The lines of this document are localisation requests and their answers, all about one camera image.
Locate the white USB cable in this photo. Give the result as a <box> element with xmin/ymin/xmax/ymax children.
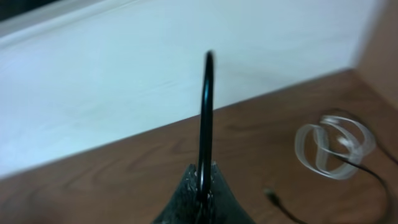
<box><xmin>294</xmin><ymin>114</ymin><xmax>377</xmax><ymax>181</ymax></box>

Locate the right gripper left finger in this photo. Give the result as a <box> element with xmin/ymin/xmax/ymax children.
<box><xmin>152</xmin><ymin>164</ymin><xmax>198</xmax><ymax>224</ymax></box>

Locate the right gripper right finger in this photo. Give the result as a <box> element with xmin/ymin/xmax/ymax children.
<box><xmin>208</xmin><ymin>162</ymin><xmax>255</xmax><ymax>224</ymax></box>

